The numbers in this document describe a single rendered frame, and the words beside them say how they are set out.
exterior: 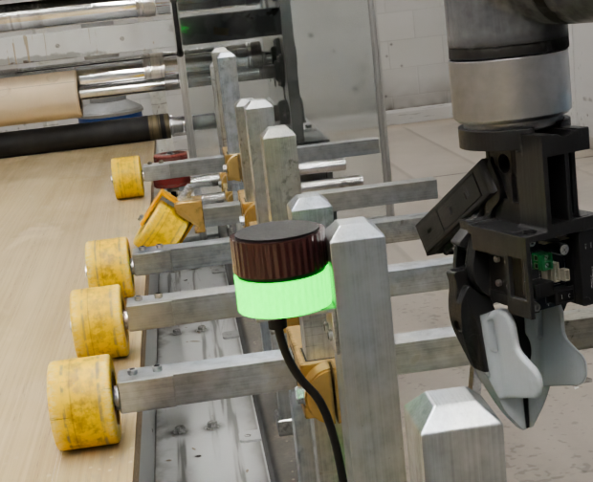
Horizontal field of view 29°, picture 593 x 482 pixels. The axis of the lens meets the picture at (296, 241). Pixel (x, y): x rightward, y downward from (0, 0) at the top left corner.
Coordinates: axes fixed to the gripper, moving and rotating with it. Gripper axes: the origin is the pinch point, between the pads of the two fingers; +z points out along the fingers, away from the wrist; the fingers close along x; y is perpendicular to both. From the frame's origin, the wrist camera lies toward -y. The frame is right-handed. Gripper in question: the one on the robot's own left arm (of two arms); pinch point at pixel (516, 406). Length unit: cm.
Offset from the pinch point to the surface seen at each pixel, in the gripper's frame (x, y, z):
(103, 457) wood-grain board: -21.5, -31.5, 7.9
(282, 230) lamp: -15.3, -1.6, -15.4
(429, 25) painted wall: 469, -741, 12
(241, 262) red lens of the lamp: -18.5, -1.3, -14.1
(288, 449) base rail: 11, -66, 27
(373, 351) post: -11.4, 1.3, -7.2
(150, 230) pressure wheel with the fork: 8, -100, 3
